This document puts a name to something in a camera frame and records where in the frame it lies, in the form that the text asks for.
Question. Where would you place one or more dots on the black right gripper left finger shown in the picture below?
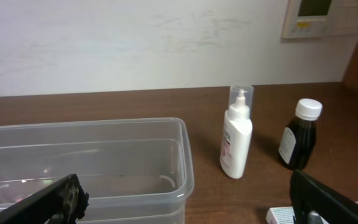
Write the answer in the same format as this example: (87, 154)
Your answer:
(64, 202)

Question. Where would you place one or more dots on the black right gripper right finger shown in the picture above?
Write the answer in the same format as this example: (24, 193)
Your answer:
(313, 202)

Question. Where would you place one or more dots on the white green medicine box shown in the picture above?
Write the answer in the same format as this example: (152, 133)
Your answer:
(283, 215)

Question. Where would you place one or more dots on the dark brown syrup bottle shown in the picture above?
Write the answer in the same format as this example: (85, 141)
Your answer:
(299, 136)

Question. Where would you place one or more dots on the clear plastic container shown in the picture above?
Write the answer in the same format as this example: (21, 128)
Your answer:
(134, 170)

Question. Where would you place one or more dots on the wall control panel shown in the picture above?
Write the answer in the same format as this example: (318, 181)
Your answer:
(309, 19)

